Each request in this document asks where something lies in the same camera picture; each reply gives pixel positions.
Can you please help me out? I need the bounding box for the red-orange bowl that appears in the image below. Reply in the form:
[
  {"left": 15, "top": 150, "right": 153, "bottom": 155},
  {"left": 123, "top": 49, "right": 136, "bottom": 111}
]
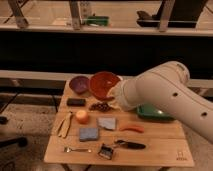
[{"left": 89, "top": 71, "right": 120, "bottom": 101}]

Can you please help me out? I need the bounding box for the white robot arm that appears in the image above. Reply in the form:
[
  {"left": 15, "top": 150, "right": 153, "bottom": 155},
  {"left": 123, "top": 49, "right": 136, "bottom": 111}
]
[{"left": 109, "top": 61, "right": 213, "bottom": 144}]

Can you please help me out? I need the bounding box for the bunch of dark grapes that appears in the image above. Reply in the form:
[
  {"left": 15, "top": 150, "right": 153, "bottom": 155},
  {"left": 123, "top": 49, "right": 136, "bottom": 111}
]
[{"left": 89, "top": 102, "right": 111, "bottom": 112}]

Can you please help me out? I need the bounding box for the purple bowl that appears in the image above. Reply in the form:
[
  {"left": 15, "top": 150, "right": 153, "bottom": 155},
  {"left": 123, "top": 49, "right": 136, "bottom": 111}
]
[{"left": 69, "top": 76, "right": 89, "bottom": 94}]

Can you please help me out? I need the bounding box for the grey blue cloth piece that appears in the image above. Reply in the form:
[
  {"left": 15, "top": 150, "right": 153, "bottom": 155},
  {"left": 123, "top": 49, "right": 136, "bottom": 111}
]
[{"left": 98, "top": 117, "right": 116, "bottom": 130}]

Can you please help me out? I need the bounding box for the black rectangular block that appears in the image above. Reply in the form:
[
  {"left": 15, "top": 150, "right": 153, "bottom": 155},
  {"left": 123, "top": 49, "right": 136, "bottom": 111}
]
[{"left": 67, "top": 98, "right": 86, "bottom": 106}]

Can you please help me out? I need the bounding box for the peach apple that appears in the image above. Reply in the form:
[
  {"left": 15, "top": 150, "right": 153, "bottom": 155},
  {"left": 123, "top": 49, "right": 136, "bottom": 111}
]
[{"left": 76, "top": 110, "right": 89, "bottom": 124}]

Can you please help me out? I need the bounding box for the green plastic tray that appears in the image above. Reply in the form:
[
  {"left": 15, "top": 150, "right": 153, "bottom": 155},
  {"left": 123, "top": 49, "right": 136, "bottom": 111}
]
[{"left": 137, "top": 104, "right": 173, "bottom": 121}]

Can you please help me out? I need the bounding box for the wooden table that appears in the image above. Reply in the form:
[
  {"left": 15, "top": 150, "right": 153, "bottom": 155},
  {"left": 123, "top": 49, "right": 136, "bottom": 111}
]
[{"left": 43, "top": 77, "right": 196, "bottom": 168}]

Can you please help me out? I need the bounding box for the blue sponge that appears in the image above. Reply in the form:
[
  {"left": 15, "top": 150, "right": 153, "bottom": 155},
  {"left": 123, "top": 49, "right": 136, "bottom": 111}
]
[{"left": 79, "top": 128, "right": 99, "bottom": 142}]

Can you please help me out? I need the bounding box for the yellow banana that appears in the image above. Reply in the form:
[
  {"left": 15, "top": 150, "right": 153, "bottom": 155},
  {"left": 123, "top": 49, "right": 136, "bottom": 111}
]
[{"left": 56, "top": 112, "right": 73, "bottom": 138}]

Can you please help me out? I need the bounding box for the orange carrot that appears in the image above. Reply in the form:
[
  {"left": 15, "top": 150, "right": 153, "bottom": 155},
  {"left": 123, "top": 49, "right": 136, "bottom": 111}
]
[{"left": 119, "top": 125, "right": 144, "bottom": 133}]

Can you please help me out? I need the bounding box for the green object on shelf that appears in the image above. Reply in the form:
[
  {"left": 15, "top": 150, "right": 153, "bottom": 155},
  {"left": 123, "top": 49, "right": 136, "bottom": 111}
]
[{"left": 86, "top": 15, "right": 109, "bottom": 26}]

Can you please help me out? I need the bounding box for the silver fork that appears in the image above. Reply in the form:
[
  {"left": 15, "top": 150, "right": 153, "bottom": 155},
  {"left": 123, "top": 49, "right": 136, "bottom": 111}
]
[{"left": 63, "top": 147, "right": 92, "bottom": 153}]

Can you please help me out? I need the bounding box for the black office chair base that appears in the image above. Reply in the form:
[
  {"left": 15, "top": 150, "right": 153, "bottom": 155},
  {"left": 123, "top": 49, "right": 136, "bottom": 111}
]
[{"left": 0, "top": 114, "right": 29, "bottom": 149}]

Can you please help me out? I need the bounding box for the black handled peeler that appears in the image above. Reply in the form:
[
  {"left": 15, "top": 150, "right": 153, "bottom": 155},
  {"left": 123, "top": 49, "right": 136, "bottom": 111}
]
[{"left": 114, "top": 140, "right": 146, "bottom": 150}]

